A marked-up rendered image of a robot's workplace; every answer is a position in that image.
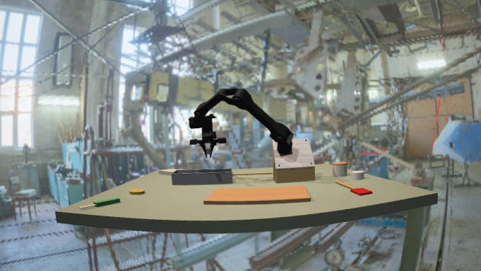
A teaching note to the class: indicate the red spatula with wooden handle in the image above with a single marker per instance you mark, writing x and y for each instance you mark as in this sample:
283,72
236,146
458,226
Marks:
358,191

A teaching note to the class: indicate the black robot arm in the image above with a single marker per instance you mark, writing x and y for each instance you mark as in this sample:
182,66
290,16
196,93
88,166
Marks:
243,100

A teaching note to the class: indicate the grey cylindrical container with orange lid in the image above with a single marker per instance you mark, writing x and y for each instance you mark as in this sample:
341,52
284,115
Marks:
340,169

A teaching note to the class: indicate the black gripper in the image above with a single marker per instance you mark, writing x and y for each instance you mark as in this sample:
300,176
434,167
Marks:
202,144

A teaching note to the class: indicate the orange flat disc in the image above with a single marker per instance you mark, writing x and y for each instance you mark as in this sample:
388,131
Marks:
137,192

